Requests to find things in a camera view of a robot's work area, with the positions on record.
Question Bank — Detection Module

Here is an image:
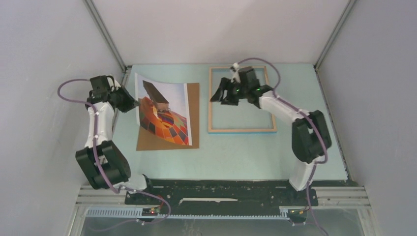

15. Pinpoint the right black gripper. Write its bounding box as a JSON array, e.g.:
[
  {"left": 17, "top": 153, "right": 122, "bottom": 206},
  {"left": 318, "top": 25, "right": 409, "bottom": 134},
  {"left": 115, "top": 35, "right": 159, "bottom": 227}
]
[{"left": 209, "top": 78, "right": 248, "bottom": 107}]

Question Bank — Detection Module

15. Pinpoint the hot air balloon photo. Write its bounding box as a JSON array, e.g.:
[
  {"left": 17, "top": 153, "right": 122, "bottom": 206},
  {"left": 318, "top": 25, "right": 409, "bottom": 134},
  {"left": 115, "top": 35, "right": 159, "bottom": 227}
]
[{"left": 134, "top": 73, "right": 193, "bottom": 146}]

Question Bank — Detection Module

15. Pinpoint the wooden picture frame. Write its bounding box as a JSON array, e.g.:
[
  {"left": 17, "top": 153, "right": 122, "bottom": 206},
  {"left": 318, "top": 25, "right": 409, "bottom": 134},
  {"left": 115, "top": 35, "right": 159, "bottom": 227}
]
[{"left": 208, "top": 66, "right": 277, "bottom": 134}]

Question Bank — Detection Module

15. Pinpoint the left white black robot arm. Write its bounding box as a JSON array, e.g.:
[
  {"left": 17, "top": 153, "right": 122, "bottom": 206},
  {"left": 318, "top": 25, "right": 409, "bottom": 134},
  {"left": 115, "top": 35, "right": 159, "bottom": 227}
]
[{"left": 75, "top": 75, "right": 155, "bottom": 205}]

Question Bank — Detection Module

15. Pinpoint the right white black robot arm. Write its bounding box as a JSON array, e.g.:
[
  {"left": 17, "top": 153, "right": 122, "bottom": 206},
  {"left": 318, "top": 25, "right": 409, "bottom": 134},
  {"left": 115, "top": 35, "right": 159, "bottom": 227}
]
[{"left": 210, "top": 63, "right": 332, "bottom": 206}]

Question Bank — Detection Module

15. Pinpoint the brown cardboard backing board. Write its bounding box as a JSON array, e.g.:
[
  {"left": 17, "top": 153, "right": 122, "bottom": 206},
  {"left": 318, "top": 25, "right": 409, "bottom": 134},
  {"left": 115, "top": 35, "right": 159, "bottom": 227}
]
[{"left": 136, "top": 83, "right": 200, "bottom": 151}]

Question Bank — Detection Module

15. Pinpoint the left small circuit board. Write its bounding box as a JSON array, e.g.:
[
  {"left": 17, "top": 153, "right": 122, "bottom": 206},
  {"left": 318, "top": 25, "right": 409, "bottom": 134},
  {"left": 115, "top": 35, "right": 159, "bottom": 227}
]
[{"left": 141, "top": 208, "right": 160, "bottom": 217}]

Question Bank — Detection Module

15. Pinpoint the small circuit board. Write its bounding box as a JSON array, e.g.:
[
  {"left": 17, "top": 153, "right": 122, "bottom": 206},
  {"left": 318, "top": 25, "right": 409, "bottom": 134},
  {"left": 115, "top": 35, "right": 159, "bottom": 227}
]
[
  {"left": 287, "top": 210, "right": 308, "bottom": 226},
  {"left": 141, "top": 208, "right": 160, "bottom": 217}
]

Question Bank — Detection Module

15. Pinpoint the right small circuit board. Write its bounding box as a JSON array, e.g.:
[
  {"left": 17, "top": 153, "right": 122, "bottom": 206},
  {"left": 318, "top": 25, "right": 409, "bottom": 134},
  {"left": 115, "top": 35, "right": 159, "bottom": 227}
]
[{"left": 287, "top": 210, "right": 308, "bottom": 226}]

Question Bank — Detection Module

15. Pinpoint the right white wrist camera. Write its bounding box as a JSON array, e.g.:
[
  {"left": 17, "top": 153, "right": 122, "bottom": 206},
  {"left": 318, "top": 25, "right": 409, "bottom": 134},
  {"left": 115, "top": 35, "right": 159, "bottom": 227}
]
[{"left": 230, "top": 62, "right": 240, "bottom": 83}]

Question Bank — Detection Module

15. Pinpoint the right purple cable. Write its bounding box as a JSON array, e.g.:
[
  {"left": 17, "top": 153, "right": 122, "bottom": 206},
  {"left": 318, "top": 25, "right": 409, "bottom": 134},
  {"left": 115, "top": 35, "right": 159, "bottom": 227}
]
[{"left": 237, "top": 58, "right": 328, "bottom": 236}]

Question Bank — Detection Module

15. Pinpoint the aluminium rail frame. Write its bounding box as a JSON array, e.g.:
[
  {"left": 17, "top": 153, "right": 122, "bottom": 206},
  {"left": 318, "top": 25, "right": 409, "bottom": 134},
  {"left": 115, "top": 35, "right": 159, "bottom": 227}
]
[{"left": 75, "top": 186, "right": 371, "bottom": 210}]

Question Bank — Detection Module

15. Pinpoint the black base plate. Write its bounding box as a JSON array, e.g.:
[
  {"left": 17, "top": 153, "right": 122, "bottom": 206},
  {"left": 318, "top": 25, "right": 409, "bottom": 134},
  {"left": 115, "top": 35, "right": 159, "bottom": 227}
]
[{"left": 124, "top": 179, "right": 318, "bottom": 217}]

